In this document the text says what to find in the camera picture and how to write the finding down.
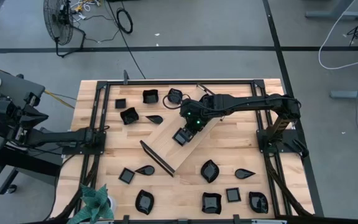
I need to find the black wavy oval plate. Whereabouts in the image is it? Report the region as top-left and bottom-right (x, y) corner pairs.
(135, 189), (155, 215)
(248, 191), (269, 215)

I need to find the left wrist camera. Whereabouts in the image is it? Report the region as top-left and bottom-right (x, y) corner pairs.
(26, 92), (42, 108)

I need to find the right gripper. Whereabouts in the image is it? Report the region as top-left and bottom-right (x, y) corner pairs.
(180, 104), (213, 139)

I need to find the black leaf-shaped plate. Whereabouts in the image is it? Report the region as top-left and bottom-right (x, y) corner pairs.
(200, 159), (220, 184)
(167, 88), (183, 105)

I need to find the black side table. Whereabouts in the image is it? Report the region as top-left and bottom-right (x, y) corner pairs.
(0, 67), (63, 203)

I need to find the wooden tray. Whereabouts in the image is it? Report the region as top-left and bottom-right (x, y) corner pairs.
(139, 83), (232, 177)

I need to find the black aluminium rig frame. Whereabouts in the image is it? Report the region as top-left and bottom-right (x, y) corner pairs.
(50, 77), (324, 224)

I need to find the black wavy square bowl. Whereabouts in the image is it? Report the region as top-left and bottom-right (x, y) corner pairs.
(119, 107), (140, 126)

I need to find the black floor fan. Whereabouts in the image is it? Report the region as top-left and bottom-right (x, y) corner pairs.
(43, 0), (87, 58)

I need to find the black wavy square plate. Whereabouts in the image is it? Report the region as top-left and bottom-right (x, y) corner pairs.
(201, 192), (223, 215)
(142, 89), (160, 105)

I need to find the black teardrop plate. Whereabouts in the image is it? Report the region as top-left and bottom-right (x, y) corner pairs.
(134, 165), (155, 176)
(234, 168), (257, 180)
(145, 114), (164, 125)

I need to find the grey-legged desk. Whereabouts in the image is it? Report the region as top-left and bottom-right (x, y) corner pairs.
(305, 0), (358, 20)

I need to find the black cable bundle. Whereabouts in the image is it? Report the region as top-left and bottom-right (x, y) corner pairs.
(264, 152), (312, 217)
(53, 154), (101, 220)

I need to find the grey desk foot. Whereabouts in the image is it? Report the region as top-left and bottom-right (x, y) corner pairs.
(329, 83), (358, 101)

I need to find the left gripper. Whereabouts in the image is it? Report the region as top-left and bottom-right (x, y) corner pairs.
(1, 104), (49, 133)

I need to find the white floor cable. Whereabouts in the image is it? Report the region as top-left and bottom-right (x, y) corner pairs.
(318, 0), (358, 70)

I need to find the coiled black cable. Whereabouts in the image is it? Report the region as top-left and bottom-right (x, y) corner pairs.
(106, 0), (147, 80)

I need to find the green artificial plant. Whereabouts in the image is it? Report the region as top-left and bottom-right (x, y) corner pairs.
(68, 183), (115, 224)

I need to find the yellow cable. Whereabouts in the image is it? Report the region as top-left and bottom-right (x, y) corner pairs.
(44, 89), (76, 110)

